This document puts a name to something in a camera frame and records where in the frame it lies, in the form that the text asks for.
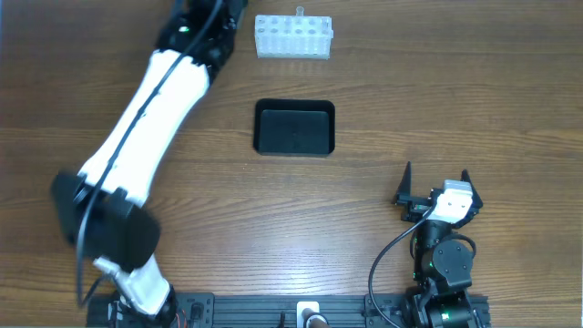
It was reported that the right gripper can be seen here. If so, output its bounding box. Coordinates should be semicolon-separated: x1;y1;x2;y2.
392;160;485;230

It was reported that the black tray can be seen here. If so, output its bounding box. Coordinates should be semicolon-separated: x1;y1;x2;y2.
252;97;337;159

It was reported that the white test tube rack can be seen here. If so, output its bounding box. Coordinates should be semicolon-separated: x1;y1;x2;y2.
253;14;335;61

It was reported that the black cable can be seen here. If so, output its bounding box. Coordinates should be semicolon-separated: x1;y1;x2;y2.
367;206;439;328
74;0;225;309

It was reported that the mounting rail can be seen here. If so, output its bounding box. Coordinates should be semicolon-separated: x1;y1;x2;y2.
86;291;494;328

